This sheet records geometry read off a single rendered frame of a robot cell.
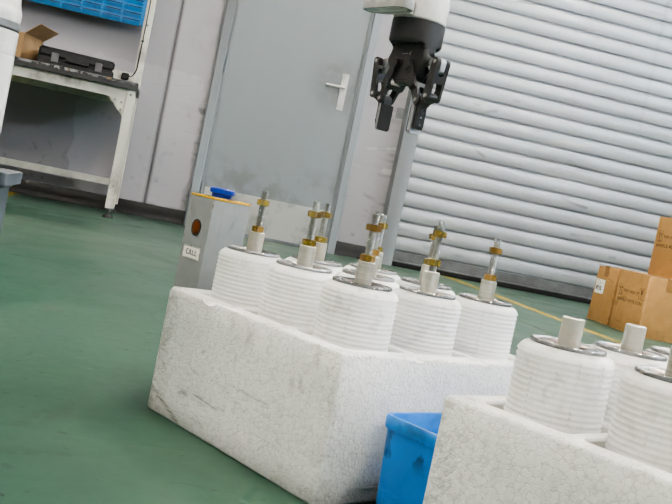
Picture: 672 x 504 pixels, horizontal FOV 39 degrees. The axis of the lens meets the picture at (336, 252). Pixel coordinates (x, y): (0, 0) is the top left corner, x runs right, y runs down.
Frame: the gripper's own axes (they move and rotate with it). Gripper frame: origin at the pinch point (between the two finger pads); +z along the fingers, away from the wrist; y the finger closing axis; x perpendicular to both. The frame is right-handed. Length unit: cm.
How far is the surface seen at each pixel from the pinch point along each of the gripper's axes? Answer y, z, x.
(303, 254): -1.7, 20.3, 12.9
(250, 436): -7.3, 43.3, 19.3
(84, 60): 420, -37, -118
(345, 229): 394, 28, -305
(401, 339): -14.0, 28.2, 4.0
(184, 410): 8.1, 44.7, 20.1
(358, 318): -16.8, 25.7, 14.0
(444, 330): -17.1, 25.9, -0.2
